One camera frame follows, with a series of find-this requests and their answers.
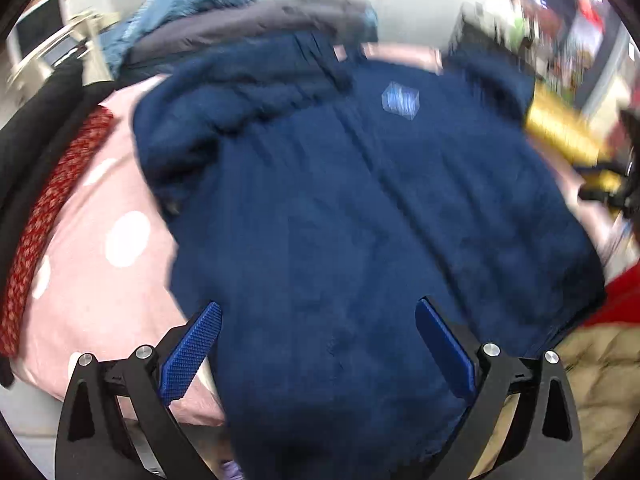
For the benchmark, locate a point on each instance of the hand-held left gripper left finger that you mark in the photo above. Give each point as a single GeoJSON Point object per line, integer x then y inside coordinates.
{"type": "Point", "coordinates": [192, 347]}

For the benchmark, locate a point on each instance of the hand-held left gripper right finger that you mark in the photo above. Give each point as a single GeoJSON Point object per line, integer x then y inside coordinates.
{"type": "Point", "coordinates": [445, 350]}

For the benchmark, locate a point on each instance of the navy blue jacket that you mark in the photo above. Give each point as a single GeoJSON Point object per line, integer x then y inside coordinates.
{"type": "Point", "coordinates": [320, 210]}

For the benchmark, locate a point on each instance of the yellow object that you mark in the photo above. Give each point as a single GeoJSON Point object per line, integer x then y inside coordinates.
{"type": "Point", "coordinates": [560, 125]}

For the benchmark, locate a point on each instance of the person's red clothing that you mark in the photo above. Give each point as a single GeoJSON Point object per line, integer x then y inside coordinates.
{"type": "Point", "coordinates": [625, 295]}

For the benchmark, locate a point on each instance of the pink polka-dot bed sheet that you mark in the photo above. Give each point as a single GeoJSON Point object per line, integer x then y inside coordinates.
{"type": "Point", "coordinates": [100, 280]}

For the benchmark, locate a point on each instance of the beige quilted jacket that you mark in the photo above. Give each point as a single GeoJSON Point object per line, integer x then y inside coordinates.
{"type": "Point", "coordinates": [605, 375]}

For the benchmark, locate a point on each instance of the cluttered background shelves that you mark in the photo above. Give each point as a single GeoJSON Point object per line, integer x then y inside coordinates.
{"type": "Point", "coordinates": [540, 20]}

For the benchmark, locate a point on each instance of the red patterned cloth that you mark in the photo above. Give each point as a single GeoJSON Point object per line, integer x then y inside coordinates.
{"type": "Point", "coordinates": [55, 185]}

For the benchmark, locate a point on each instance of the black cloth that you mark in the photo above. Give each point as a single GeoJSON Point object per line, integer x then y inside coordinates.
{"type": "Point", "coordinates": [30, 120]}

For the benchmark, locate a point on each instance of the grey garment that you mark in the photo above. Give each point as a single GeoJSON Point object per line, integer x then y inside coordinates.
{"type": "Point", "coordinates": [250, 22]}

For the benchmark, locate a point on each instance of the light blue denim garment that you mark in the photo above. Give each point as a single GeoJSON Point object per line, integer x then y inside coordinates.
{"type": "Point", "coordinates": [165, 10]}

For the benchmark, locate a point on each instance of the white computer monitor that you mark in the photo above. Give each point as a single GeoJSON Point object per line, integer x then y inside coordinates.
{"type": "Point", "coordinates": [35, 30]}

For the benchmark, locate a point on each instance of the white chair frame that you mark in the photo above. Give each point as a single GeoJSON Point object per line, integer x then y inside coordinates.
{"type": "Point", "coordinates": [75, 35]}

